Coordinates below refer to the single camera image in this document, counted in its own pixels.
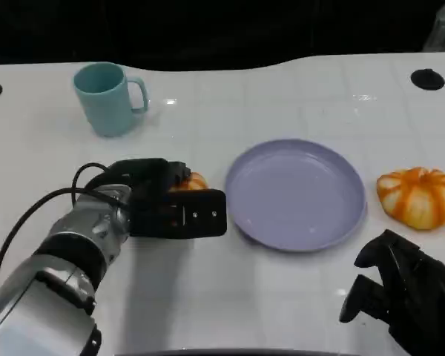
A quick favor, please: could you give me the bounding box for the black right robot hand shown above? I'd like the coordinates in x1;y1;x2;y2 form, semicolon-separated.
339;228;445;356

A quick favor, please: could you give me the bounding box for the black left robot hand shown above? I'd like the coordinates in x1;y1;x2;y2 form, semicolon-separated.
105;157;192;194

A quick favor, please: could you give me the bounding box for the orange white toy bread roll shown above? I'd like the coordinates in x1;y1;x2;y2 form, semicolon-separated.
376;167;445;232
168;171;210;194

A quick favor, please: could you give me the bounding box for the pale green mug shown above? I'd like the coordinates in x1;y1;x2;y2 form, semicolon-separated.
73;62;150;139

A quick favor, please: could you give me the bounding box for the lilac plate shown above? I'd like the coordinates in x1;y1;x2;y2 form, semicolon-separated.
224;139;368;254

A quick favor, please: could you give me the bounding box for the black cloth backdrop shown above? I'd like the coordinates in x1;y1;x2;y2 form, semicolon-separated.
0;0;445;72

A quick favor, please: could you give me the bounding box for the grey machine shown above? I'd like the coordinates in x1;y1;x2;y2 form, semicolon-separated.
423;0;445;53

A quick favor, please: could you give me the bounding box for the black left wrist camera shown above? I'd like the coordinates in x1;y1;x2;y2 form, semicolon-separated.
128;188;228;240

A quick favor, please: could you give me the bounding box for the thin black camera cable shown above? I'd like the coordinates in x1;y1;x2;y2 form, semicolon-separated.
71;162;114;196

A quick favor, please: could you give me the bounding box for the long black robot cable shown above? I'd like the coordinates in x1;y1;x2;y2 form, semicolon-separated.
0;187;131;302

